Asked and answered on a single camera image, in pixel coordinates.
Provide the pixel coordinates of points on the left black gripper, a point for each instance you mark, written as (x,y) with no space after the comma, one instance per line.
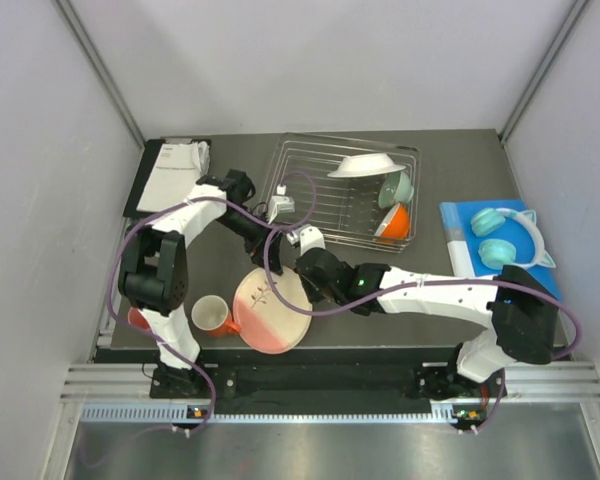
(256,246)

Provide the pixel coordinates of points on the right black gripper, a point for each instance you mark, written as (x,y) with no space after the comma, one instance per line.
(311,294)

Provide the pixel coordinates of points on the pink cream floral plate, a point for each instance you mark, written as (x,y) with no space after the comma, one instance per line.
(267,325)

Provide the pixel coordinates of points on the small white bowl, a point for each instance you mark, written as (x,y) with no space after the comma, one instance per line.
(395,226)

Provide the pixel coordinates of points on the metal wire dish rack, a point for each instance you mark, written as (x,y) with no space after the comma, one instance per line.
(346,211)

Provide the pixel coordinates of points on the green ceramic bowl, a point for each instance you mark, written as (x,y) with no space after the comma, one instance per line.
(396,188)

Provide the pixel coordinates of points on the white blue-rimmed plate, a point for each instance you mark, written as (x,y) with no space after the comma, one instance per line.
(366,165)

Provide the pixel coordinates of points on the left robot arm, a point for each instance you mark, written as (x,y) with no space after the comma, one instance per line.
(153,270)

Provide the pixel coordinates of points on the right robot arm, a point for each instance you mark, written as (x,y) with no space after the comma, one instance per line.
(517,314)

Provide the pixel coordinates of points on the orange white mug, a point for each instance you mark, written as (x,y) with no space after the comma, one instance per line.
(212,315)

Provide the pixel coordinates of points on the black tray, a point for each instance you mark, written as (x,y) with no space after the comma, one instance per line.
(148,158)

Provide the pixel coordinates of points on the blue folder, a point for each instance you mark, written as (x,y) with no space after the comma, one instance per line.
(484,236)

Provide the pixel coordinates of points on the pink plastic cup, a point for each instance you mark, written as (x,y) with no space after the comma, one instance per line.
(136,319)

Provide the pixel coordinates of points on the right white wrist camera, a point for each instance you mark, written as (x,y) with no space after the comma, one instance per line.
(306,238)

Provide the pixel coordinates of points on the aluminium rail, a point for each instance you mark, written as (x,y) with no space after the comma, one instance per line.
(558,382)

